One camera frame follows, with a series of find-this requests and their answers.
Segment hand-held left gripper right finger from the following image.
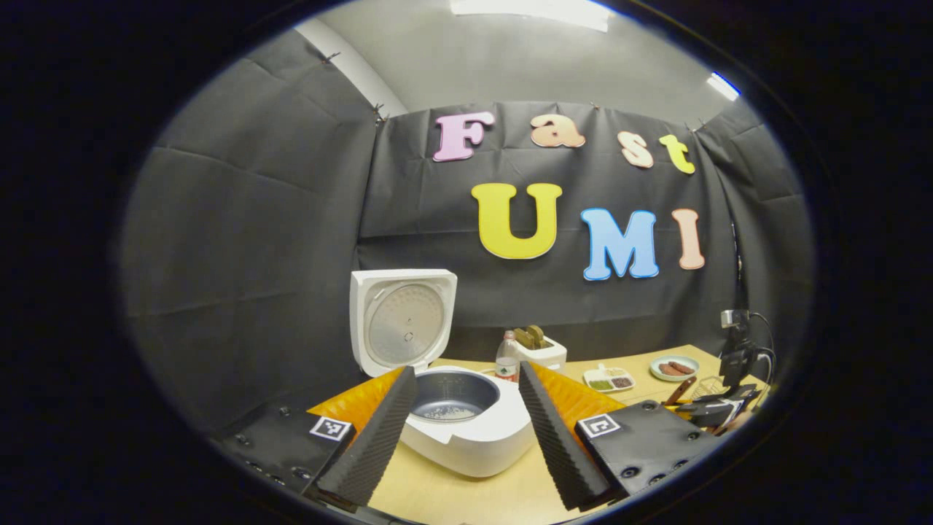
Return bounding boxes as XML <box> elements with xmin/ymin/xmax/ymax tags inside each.
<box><xmin>519</xmin><ymin>360</ymin><xmax>722</xmax><ymax>511</ymax></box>

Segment clear plastic water bottle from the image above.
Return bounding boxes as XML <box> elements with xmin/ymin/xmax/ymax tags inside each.
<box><xmin>496</xmin><ymin>330</ymin><xmax>520</xmax><ymax>383</ymax></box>

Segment large ceiling light panel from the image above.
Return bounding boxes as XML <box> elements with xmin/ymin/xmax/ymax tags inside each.
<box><xmin>450</xmin><ymin>0</ymin><xmax>610</xmax><ymax>31</ymax></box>

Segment white rice grains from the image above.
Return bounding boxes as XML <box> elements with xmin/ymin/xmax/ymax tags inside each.
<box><xmin>423</xmin><ymin>405</ymin><xmax>479</xmax><ymax>423</ymax></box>

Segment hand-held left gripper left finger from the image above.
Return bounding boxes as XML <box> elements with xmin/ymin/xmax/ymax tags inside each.
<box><xmin>219</xmin><ymin>365</ymin><xmax>418</xmax><ymax>511</ymax></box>

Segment brown wooden spoon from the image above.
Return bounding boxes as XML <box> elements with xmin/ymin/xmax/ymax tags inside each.
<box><xmin>663</xmin><ymin>376</ymin><xmax>697</xmax><ymax>406</ymax></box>

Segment small ceiling light panel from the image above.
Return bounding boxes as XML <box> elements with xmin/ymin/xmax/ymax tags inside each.
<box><xmin>707</xmin><ymin>71</ymin><xmax>741</xmax><ymax>101</ymax></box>

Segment white divided dish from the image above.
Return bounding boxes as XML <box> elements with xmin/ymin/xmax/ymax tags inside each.
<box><xmin>583</xmin><ymin>365</ymin><xmax>636</xmax><ymax>393</ymax></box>

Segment metal wire chopstick holder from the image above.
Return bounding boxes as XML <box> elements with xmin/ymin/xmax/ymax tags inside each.
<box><xmin>689</xmin><ymin>376</ymin><xmax>727</xmax><ymax>402</ymax></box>

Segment white toaster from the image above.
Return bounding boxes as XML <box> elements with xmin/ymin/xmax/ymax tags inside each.
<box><xmin>510</xmin><ymin>337</ymin><xmax>568</xmax><ymax>373</ymax></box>

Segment pale green plate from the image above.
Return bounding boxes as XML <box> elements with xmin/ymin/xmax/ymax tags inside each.
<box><xmin>650</xmin><ymin>355</ymin><xmax>700</xmax><ymax>383</ymax></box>

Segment white rice cooker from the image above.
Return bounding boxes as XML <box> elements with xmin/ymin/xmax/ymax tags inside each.
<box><xmin>350</xmin><ymin>269</ymin><xmax>536</xmax><ymax>478</ymax></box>

